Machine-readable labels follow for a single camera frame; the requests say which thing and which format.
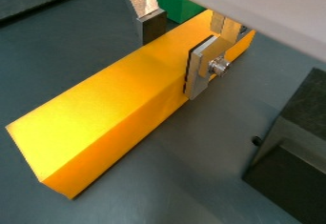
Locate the long yellow block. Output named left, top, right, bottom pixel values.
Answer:
left=7, top=10, right=257, bottom=198

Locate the black angle bracket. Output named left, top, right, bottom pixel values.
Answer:
left=244, top=69, right=326, bottom=224

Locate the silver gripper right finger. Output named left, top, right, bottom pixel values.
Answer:
left=184, top=12, right=242, bottom=100

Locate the green U-shaped block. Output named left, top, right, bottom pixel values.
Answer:
left=158, top=0, right=205, bottom=24

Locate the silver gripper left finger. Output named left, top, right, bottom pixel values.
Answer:
left=126, top=0, right=167, bottom=45

